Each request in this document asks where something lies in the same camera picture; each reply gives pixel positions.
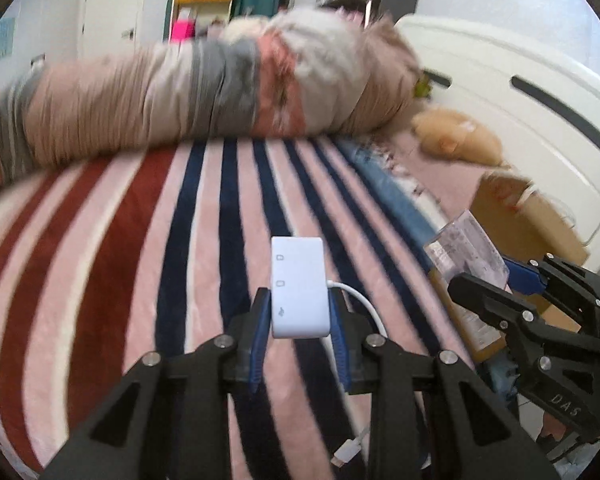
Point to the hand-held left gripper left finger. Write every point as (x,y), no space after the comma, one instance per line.
(260,345)

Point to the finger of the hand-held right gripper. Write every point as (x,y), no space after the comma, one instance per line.
(525,275)
(485,297)

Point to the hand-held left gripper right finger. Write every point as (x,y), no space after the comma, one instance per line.
(337,345)

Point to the clear plastic packet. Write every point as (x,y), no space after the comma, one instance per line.
(465,250)

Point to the brown cardboard box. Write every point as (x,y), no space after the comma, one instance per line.
(520,215)

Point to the tan plush toy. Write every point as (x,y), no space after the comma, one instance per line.
(460,132)

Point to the red navy striped blanket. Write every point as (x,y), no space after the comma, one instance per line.
(105,240)

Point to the green plush toy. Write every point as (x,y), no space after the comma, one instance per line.
(422,87)

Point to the white bed headboard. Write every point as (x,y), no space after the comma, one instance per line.
(505,55)

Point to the rolled pink grey quilt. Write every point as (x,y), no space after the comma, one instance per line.
(155,95)

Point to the bright pink paper bag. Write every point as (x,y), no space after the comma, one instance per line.
(182,30)

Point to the white door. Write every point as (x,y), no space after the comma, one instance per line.
(110,10)

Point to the light blue wall poster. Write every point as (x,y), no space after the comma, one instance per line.
(5,40)

